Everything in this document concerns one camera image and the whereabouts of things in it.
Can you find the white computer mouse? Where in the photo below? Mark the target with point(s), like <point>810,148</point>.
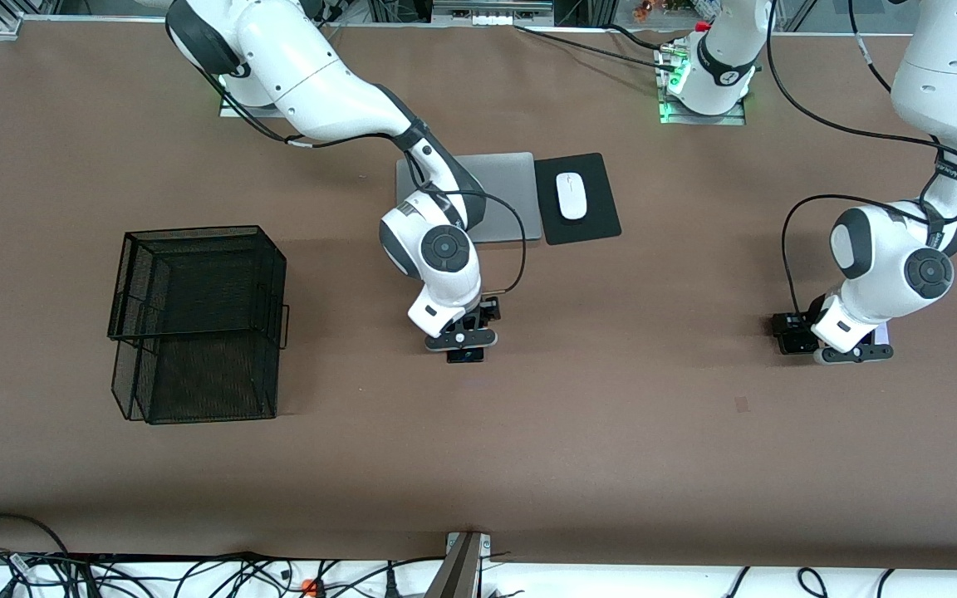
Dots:
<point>571,195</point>

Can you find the silver power strip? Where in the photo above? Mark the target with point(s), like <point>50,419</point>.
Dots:
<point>491,10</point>

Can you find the small clear tape piece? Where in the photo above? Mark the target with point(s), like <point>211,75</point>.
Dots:
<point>741,404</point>

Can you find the white lavender flip phone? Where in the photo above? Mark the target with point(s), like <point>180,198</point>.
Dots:
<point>882,334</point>

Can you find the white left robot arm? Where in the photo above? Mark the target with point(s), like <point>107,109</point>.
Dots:
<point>944,75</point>

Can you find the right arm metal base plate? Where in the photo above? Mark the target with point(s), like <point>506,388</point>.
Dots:
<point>229,110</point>

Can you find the black mouse pad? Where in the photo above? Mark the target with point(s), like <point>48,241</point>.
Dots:
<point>599,199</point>

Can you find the grey closed laptop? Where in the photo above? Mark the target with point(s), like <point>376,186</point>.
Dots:
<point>512,191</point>

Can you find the aluminium profile post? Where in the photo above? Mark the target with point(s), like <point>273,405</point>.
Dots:
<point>458,573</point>

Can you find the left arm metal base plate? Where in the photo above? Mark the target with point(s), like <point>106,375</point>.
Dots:
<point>669,119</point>

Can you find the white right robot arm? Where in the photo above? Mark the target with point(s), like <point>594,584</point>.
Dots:
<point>312,75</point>

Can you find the black slab smartphone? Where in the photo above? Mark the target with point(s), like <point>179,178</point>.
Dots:
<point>466,357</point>

